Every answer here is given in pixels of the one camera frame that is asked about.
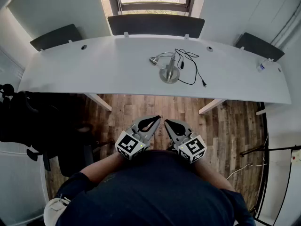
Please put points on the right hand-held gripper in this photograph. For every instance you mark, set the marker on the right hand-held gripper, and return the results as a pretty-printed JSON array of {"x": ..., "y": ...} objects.
[{"x": 191, "y": 148}]

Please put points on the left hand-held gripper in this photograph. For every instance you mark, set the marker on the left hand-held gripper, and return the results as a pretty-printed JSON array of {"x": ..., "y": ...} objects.
[{"x": 128, "y": 145}]

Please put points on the silver gooseneck desk lamp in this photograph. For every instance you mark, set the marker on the silver gooseneck desk lamp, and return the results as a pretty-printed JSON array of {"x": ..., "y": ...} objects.
[{"x": 169, "y": 67}]

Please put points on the person's right forearm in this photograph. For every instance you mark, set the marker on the person's right forearm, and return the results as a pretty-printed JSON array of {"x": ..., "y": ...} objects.
[{"x": 211, "y": 175}]

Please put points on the person's left forearm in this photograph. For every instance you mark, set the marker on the person's left forearm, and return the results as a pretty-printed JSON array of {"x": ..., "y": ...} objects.
[{"x": 101, "y": 171}]

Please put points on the white table leg brace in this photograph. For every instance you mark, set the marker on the white table leg brace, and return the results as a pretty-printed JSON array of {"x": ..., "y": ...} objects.
[
  {"x": 210, "y": 106},
  {"x": 101, "y": 102}
]

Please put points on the person's navy shirt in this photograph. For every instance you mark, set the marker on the person's navy shirt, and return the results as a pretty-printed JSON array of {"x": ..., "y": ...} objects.
[{"x": 152, "y": 192}]

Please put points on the black tripod stand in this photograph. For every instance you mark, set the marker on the black tripod stand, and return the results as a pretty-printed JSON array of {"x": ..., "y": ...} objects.
[{"x": 270, "y": 149}]

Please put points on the long dark grey divider panel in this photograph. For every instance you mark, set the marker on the long dark grey divider panel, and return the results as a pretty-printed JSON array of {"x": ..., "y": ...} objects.
[{"x": 155, "y": 26}]

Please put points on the clear plastic water bottle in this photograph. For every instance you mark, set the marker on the clear plastic water bottle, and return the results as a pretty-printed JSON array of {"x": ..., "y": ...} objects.
[{"x": 261, "y": 66}]

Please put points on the black office chair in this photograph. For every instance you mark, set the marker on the black office chair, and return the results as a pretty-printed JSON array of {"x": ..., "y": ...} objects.
[{"x": 35, "y": 121}]

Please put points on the short dark grey divider panel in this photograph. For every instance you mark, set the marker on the short dark grey divider panel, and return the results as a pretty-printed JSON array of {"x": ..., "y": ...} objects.
[
  {"x": 56, "y": 37},
  {"x": 259, "y": 47}
]

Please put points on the dark framed window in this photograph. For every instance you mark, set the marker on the dark framed window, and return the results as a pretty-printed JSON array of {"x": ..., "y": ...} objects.
[{"x": 152, "y": 7}]

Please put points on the beige cloth bag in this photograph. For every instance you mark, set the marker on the beige cloth bag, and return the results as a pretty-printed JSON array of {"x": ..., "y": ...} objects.
[{"x": 51, "y": 211}]

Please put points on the white conduit pipes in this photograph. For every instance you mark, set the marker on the white conduit pipes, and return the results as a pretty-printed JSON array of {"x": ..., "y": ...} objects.
[{"x": 285, "y": 26}]

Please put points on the black partition frame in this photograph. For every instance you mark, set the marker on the black partition frame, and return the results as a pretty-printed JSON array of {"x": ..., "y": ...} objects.
[{"x": 266, "y": 123}]

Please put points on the white wall socket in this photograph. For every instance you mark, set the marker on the white wall socket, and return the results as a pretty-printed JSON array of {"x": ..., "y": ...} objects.
[{"x": 296, "y": 158}]

